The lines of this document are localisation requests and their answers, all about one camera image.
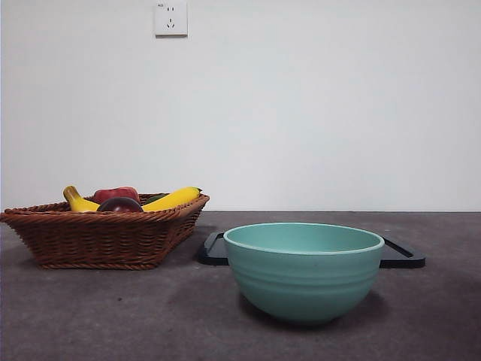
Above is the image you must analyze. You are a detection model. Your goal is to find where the white wall socket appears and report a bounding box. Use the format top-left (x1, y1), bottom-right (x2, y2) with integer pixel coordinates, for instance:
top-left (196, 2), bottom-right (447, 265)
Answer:
top-left (154, 2), bottom-right (189, 38)

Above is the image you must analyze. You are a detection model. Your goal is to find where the dark green vegetable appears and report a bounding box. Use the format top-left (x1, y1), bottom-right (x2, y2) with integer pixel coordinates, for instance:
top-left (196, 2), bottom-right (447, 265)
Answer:
top-left (141, 193), bottom-right (170, 206)

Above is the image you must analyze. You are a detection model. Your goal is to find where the red apple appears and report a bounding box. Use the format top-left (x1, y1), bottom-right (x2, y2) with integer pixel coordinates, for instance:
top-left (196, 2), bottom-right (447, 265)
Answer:
top-left (92, 186), bottom-right (141, 206)

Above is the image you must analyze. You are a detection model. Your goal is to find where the black rectangular tray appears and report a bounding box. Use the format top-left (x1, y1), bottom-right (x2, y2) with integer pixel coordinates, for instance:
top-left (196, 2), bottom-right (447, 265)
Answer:
top-left (196, 231), bottom-right (427, 269)

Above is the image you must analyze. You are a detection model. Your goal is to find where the dark red plum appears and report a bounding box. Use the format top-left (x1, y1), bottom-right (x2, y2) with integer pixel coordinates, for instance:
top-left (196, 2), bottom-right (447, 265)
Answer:
top-left (96, 196), bottom-right (144, 213)

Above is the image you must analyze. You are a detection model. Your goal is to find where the teal ribbed bowl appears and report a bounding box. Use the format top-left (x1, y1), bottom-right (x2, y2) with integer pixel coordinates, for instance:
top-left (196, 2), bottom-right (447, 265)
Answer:
top-left (222, 222), bottom-right (386, 326)

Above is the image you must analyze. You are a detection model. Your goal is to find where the yellow banana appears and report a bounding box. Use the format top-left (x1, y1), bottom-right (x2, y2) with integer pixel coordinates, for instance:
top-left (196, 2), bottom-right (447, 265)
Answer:
top-left (62, 185), bottom-right (203, 214)

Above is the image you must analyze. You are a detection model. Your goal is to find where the brown wicker basket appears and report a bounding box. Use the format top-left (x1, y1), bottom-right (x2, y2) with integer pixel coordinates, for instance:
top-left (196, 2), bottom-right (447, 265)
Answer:
top-left (0, 193), bottom-right (210, 270)

